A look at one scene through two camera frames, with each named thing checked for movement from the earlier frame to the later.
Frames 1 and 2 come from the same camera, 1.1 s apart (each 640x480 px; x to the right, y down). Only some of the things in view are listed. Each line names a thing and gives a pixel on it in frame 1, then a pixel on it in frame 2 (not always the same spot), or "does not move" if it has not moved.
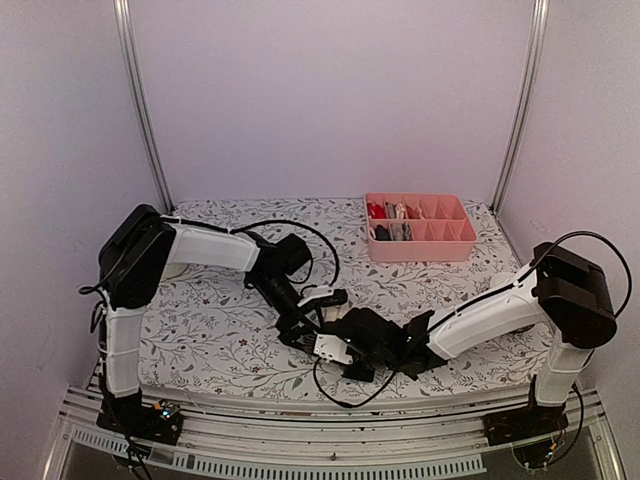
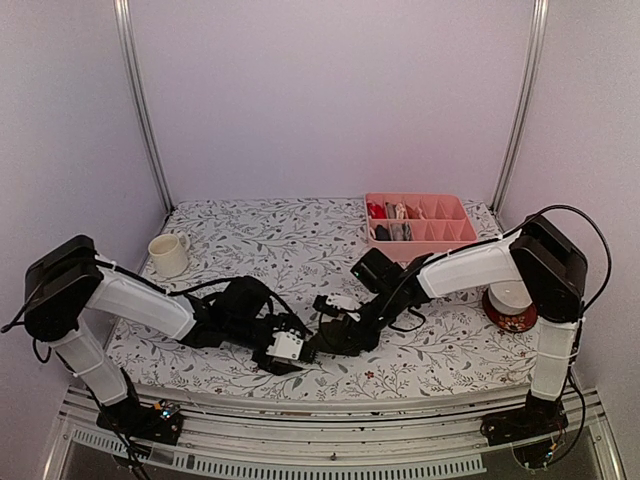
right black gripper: [360, 376] to [354, 313]
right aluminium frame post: [539, 26] does not move
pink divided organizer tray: [418, 227] does not move
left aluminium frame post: [123, 14] does not move
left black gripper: [290, 334] to [271, 366]
